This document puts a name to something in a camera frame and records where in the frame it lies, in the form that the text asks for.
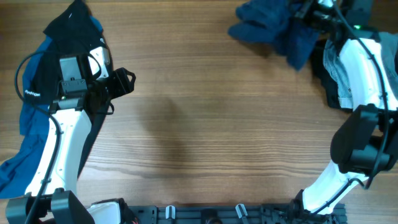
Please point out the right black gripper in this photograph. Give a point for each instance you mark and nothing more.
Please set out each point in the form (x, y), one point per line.
(305, 10)

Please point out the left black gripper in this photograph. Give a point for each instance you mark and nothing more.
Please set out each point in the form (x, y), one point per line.
(120, 82)

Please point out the navy blue shorts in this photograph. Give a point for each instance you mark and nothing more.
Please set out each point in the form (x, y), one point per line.
(272, 22)

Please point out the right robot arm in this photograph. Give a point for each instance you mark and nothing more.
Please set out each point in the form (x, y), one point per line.
(366, 143)

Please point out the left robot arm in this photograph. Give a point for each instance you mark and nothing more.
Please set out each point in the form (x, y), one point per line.
(81, 92)

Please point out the light blue denim jeans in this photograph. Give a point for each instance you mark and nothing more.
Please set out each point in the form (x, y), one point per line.
(334, 67)

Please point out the black folded garment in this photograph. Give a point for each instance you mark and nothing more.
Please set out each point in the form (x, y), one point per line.
(329, 85)

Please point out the blue t-shirt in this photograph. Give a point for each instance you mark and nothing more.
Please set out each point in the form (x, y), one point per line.
(19, 166)

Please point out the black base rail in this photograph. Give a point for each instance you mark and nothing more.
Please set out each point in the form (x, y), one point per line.
(211, 214)

